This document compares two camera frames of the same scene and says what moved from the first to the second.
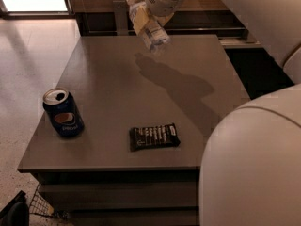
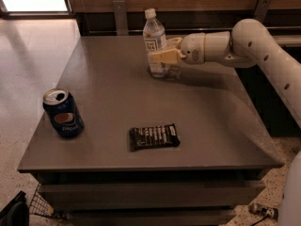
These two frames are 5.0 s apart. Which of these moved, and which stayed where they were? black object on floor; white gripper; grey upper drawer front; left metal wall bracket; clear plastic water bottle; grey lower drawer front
Moved: clear plastic water bottle; white gripper
Stayed: left metal wall bracket; grey lower drawer front; grey upper drawer front; black object on floor
